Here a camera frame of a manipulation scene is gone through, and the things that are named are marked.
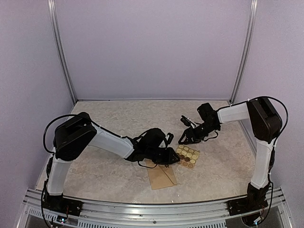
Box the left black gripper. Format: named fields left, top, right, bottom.
left=146, top=148, right=181, bottom=165

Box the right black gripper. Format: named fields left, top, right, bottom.
left=179, top=121, right=219, bottom=144

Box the round sticker seal sheet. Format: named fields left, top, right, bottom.
left=176, top=145, right=200, bottom=170

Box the brown kraft envelope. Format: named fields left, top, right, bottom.
left=146, top=160, right=178, bottom=190

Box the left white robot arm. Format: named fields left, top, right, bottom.
left=44, top=112, right=180, bottom=211

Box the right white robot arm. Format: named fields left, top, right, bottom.
left=178, top=96, right=289, bottom=211

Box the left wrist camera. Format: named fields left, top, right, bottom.
left=166, top=133, right=174, bottom=145

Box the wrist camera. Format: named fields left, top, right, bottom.
left=166, top=133, right=174, bottom=145
left=180, top=115, right=191, bottom=126

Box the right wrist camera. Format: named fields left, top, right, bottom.
left=180, top=115, right=191, bottom=126

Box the front aluminium rail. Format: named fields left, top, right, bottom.
left=16, top=189, right=293, bottom=228

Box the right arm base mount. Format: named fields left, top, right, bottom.
left=227, top=183, right=270, bottom=216

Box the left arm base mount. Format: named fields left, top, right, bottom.
left=42, top=193, right=83, bottom=217

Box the right aluminium frame post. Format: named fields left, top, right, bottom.
left=229, top=0, right=258, bottom=104

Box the aluminium frame post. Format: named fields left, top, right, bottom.
left=229, top=0, right=258, bottom=104
left=47, top=0, right=78, bottom=105

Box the left aluminium frame post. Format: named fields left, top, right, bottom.
left=47, top=0, right=78, bottom=105

